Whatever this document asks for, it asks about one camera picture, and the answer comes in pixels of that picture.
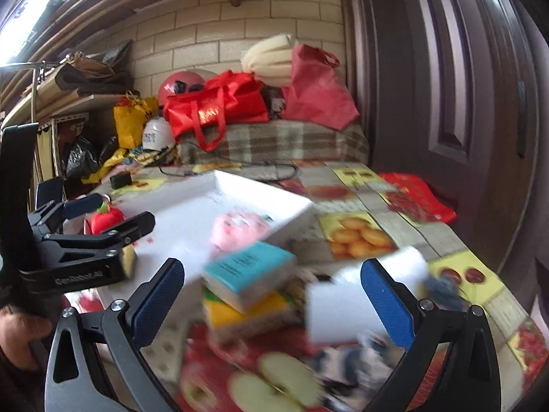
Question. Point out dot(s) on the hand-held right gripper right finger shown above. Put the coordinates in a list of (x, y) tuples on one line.
[(386, 304)]

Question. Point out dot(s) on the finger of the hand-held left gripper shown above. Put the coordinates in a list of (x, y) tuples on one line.
[(81, 207), (128, 227)]

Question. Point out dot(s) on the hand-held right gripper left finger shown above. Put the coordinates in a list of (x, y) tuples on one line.
[(158, 307)]

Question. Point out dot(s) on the small yellow sponge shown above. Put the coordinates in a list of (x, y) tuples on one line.
[(128, 264)]

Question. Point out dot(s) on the white shallow box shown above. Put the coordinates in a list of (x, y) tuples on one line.
[(257, 197)]

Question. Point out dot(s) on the person's left hand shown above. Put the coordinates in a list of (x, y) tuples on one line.
[(19, 330)]

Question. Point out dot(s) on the red pepper toy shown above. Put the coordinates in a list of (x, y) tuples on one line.
[(105, 222)]

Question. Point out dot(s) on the white foam block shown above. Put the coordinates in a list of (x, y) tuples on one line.
[(334, 313), (403, 261)]

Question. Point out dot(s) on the small black box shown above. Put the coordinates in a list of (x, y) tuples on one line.
[(121, 180)]

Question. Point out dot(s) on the crumpled yellow plastic bag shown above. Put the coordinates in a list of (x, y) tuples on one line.
[(107, 165)]

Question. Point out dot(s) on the black plastic bag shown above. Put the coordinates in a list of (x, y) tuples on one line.
[(81, 154)]

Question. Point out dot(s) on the blue grey cloth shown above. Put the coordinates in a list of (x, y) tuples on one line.
[(444, 287)]

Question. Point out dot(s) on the black white patterned cloth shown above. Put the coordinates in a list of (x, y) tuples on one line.
[(351, 362)]

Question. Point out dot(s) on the fruit print tablecloth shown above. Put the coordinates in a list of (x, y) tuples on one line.
[(356, 236)]

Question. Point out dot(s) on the large yellow sponge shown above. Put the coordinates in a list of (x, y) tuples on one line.
[(240, 318)]

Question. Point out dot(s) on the yellow shopping bag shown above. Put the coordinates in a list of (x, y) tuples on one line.
[(128, 124)]

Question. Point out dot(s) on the white hard hat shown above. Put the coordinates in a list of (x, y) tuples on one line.
[(156, 133)]

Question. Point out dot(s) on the teal tissue pack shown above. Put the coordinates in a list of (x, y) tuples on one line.
[(253, 266)]

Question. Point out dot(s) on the pink plush toy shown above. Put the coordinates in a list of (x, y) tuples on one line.
[(236, 228)]

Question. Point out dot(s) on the red printed packet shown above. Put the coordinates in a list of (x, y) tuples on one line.
[(411, 199)]

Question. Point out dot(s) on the metal storage shelf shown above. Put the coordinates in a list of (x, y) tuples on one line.
[(64, 94)]

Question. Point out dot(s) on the red helmet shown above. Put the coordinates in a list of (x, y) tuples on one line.
[(176, 83)]

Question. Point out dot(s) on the shiny red tote bag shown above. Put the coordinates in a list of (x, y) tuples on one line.
[(223, 103)]

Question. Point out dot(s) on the plaid blanket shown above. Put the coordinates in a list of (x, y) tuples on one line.
[(274, 141)]

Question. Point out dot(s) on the dark patterned cloth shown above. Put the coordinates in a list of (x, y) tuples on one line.
[(274, 103)]

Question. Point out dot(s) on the cream folded quilt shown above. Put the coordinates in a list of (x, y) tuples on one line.
[(268, 58)]

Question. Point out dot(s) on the red fabric bag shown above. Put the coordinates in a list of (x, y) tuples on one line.
[(317, 90)]

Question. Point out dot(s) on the dark brown door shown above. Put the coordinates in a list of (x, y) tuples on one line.
[(450, 73)]

